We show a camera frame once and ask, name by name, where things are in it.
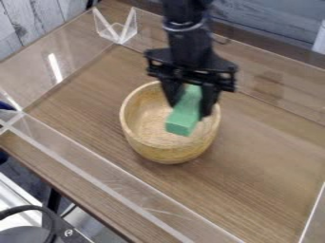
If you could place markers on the green rectangular block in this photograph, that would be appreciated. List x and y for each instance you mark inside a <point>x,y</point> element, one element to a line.
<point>184,115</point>

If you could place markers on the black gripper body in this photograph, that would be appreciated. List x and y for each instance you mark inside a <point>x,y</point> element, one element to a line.
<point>188,59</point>

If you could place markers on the brown wooden bowl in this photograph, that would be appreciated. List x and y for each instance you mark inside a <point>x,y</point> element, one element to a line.
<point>141,115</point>

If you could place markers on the black metal bracket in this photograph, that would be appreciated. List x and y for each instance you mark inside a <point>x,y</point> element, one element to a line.
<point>59,230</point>

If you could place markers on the clear acrylic tray wall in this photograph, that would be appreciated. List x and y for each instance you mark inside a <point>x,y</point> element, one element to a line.
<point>137,210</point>

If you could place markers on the black table leg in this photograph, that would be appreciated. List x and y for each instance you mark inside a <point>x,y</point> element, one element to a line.
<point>53,201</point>

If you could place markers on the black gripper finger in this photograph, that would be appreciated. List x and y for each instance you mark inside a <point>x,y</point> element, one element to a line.
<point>210,94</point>
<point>172,88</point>

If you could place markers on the clear acrylic corner bracket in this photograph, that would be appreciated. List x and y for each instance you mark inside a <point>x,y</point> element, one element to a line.
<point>117,33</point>

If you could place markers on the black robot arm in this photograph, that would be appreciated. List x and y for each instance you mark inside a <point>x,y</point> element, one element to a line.
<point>186,14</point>

